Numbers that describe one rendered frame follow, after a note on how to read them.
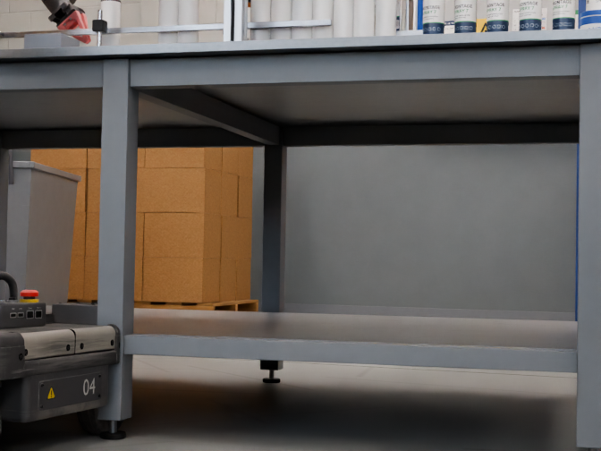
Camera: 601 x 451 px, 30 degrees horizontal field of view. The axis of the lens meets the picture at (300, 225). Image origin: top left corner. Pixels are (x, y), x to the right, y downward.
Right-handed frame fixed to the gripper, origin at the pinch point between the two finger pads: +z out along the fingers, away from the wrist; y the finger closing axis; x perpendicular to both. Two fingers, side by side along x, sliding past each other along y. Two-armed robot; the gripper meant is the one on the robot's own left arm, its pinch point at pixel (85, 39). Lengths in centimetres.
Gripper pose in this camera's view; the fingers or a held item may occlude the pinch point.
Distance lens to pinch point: 298.1
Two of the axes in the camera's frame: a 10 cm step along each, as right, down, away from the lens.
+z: 6.1, 7.7, -1.9
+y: 2.7, 0.2, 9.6
